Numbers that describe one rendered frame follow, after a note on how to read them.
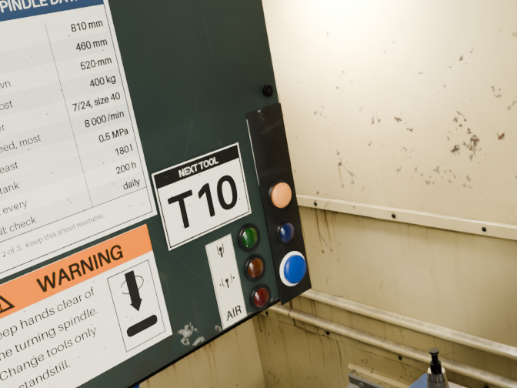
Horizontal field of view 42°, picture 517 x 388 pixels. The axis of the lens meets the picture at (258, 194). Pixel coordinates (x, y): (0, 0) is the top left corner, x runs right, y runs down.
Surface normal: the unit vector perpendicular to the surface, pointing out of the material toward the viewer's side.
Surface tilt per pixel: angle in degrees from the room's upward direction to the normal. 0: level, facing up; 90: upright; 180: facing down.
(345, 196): 90
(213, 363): 90
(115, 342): 90
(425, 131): 90
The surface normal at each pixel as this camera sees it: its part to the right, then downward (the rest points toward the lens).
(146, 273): 0.66, 0.10
